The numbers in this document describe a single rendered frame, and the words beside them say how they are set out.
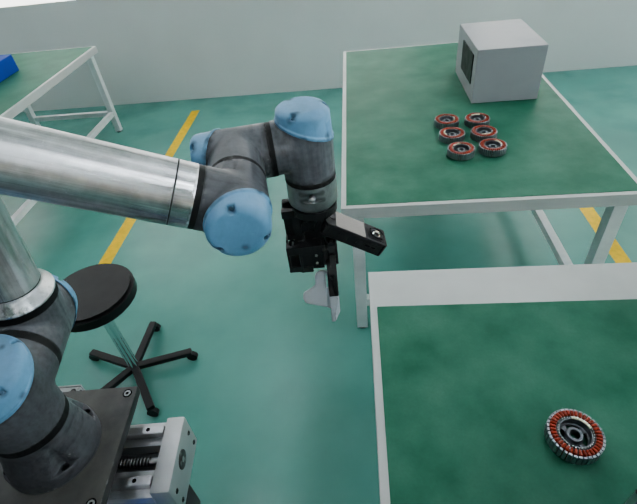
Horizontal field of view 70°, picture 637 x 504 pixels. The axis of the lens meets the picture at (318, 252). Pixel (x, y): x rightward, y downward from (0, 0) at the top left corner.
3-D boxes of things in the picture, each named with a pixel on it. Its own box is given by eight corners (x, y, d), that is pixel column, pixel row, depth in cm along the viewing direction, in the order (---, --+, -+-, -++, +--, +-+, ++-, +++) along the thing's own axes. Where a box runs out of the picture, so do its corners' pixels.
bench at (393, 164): (350, 335, 220) (340, 208, 171) (348, 149, 359) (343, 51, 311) (589, 329, 209) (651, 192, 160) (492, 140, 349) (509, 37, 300)
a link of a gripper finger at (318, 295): (306, 323, 78) (301, 269, 77) (341, 320, 77) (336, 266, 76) (305, 327, 74) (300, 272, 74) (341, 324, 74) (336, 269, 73)
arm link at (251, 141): (183, 162, 54) (274, 147, 55) (188, 123, 63) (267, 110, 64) (200, 215, 60) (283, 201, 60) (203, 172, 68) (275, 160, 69)
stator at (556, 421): (589, 477, 92) (595, 469, 90) (534, 443, 98) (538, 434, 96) (608, 437, 98) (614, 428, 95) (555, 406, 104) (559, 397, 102)
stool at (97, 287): (62, 417, 200) (-9, 337, 164) (107, 330, 238) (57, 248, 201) (181, 417, 195) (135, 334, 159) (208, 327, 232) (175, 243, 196)
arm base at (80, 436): (-11, 497, 72) (-50, 469, 65) (32, 410, 83) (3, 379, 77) (82, 491, 71) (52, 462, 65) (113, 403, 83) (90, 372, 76)
